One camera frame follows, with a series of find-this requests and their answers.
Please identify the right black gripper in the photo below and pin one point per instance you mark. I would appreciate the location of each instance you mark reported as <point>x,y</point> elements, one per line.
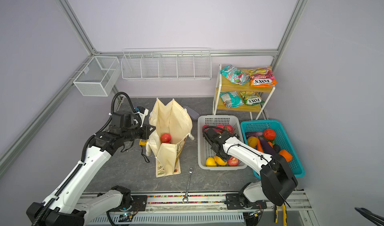
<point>223,158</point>

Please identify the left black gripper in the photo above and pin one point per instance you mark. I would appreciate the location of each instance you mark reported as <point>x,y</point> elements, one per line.
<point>146,131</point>

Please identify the red apple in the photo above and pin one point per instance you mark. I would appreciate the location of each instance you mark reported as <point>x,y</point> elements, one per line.
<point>229,128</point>
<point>166,138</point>

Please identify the cream floral tote bag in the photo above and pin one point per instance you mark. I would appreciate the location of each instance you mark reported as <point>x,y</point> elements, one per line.
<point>173,127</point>

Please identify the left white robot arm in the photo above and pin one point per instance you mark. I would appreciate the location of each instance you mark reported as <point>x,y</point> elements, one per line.
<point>60,207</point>

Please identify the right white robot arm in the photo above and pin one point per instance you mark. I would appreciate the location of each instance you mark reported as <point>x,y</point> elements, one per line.
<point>277,179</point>

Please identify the teal snack bag lower shelf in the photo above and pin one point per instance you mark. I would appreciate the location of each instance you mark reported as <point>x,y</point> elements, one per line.
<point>231,99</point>

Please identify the teal snack bag shelf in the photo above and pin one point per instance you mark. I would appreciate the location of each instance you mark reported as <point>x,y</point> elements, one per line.
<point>231,99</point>
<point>235,75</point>

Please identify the green Fox's candy bag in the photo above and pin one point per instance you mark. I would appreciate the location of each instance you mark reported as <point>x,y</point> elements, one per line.
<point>251,98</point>

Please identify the teal snack bag upper shelf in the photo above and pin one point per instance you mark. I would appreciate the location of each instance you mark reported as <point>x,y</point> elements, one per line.
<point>235,75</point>

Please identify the orange Fox's candy bag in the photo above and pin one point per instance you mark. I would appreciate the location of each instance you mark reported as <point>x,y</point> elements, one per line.
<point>262,77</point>

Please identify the red dragon fruit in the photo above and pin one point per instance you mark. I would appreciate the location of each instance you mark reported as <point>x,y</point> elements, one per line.
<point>220,127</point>

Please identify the red apple in white basket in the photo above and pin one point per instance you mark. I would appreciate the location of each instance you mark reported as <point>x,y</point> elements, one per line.
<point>229,128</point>

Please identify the yellow tape measure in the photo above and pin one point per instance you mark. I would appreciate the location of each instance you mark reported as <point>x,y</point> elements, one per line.
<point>143,144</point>

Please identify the white plastic basket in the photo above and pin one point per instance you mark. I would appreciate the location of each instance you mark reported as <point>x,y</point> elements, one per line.
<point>204,148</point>

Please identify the yellow pear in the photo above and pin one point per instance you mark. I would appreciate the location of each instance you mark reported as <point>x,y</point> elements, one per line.
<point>220,161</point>

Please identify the yellow lemon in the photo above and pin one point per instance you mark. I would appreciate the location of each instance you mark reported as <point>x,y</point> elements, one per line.
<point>210,162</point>

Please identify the red apple front basket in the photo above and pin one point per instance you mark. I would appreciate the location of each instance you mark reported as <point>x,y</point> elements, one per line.
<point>233,162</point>

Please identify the grey cloth pad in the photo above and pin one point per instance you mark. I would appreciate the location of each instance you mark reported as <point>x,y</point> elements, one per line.
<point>192,113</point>

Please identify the orange carrot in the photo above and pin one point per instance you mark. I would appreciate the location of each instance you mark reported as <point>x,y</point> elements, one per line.
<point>259,146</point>

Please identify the purple eggplant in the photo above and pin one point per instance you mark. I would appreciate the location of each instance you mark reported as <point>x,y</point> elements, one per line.
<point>267,149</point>

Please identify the red tomato in teal basket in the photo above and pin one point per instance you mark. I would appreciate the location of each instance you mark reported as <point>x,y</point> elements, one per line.
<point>269,134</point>

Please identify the small white mesh basket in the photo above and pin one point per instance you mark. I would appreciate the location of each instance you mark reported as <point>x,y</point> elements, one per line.
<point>99,76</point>

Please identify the teal plastic basket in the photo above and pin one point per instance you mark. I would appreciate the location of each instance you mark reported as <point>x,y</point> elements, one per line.
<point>281,142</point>

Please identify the silver combination wrench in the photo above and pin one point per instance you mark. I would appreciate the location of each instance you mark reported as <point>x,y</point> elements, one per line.
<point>185,199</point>

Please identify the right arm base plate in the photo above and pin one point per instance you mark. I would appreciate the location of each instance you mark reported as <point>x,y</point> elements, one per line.
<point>235,201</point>

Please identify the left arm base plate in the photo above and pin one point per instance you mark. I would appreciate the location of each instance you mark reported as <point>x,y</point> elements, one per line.
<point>133,203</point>

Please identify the long white wire basket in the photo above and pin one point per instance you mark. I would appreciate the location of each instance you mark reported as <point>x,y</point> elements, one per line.
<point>167,64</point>

